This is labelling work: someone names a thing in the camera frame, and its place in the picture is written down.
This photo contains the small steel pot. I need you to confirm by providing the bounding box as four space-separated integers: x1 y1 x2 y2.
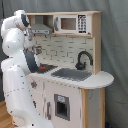
34 46 42 55

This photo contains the white microwave door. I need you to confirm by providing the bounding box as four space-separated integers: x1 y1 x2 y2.
54 14 91 34

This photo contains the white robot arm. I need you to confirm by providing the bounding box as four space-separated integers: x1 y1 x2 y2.
1 10 54 128

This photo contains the wooden toy kitchen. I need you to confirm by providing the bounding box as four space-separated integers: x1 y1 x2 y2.
28 11 114 128

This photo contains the grey toy sink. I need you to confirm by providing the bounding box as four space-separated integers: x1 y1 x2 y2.
52 68 92 81

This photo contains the black toy faucet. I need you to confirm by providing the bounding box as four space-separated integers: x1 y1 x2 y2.
75 51 93 70

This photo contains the black stove top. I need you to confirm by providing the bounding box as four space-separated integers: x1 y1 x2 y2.
38 64 55 73

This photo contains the right red stove knob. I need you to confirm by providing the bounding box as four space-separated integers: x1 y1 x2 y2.
31 81 37 88

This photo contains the cabinet door with dispenser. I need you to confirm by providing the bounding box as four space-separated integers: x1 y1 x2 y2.
45 82 82 128

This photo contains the oven door with window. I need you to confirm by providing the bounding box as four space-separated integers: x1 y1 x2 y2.
32 98 40 116

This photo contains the grey range hood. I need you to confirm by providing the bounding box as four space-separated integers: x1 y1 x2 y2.
31 15 52 34

